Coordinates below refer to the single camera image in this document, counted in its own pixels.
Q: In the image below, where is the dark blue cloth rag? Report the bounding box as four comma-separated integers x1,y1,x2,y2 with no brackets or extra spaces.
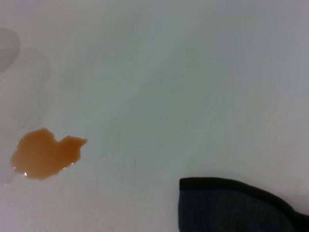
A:
178,177,309,232

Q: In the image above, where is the brown water stain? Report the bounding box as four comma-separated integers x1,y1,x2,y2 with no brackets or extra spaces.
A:
9,128,88,181

